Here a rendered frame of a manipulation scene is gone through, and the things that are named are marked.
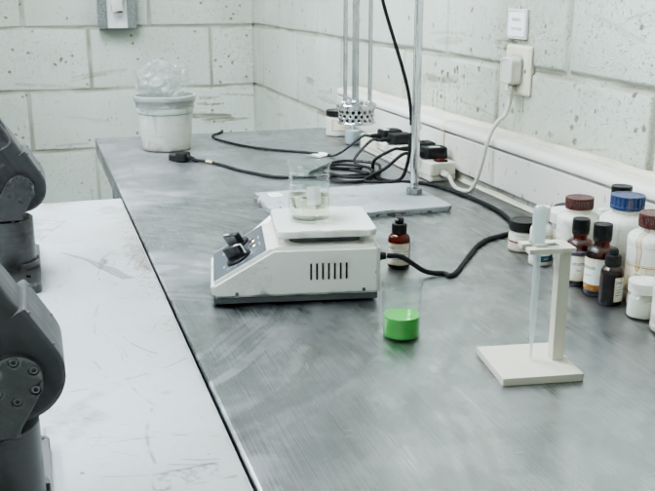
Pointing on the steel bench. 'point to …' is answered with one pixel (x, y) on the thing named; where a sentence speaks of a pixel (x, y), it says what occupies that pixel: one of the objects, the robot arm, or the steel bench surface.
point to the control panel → (244, 259)
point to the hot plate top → (333, 227)
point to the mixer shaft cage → (347, 112)
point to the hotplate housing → (304, 271)
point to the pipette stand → (527, 373)
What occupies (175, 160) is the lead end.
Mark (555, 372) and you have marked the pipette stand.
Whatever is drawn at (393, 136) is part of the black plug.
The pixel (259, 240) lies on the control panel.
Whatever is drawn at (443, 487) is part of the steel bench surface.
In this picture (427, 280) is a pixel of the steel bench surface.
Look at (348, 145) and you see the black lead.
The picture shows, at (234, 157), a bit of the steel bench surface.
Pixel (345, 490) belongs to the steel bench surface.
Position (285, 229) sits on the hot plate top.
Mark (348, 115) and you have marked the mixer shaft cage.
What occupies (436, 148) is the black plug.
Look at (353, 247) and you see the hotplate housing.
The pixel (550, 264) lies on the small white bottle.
